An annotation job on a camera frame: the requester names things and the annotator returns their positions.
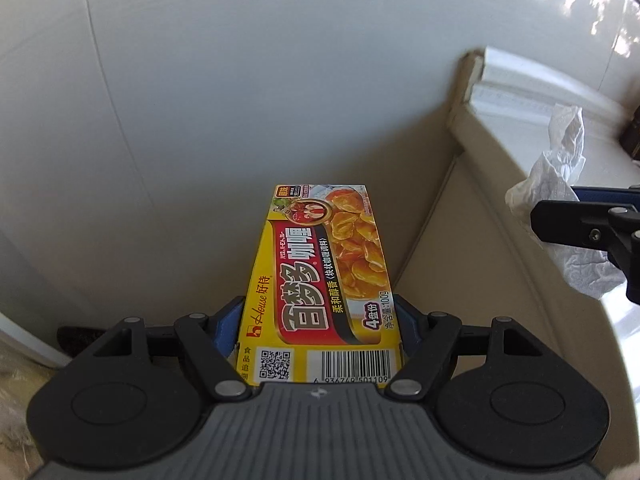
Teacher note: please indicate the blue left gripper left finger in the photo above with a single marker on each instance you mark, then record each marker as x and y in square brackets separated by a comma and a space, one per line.
[226, 324]

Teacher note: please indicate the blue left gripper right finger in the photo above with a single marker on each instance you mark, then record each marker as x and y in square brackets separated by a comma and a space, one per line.
[411, 323]

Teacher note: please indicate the white tissue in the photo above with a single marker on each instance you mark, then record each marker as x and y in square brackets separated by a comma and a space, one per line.
[551, 178]

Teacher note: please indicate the yellow seasoning box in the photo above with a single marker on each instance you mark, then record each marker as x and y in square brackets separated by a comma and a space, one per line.
[319, 306]

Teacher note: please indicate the black garbage bag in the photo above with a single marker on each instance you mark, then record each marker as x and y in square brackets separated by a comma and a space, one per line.
[75, 340]

